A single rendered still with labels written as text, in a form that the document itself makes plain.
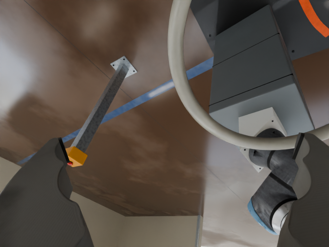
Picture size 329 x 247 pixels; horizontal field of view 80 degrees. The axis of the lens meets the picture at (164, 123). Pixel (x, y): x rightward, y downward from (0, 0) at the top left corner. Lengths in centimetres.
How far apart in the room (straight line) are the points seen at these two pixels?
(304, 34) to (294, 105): 87
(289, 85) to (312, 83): 118
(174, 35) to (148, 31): 144
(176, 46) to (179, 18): 5
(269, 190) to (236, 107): 39
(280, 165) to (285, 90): 31
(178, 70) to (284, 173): 63
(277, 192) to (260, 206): 8
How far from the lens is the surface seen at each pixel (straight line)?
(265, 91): 99
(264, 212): 90
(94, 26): 200
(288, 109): 107
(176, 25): 38
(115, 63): 211
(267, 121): 99
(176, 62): 39
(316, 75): 210
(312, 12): 178
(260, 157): 97
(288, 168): 90
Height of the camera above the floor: 158
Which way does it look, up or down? 38 degrees down
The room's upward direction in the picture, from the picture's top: 165 degrees counter-clockwise
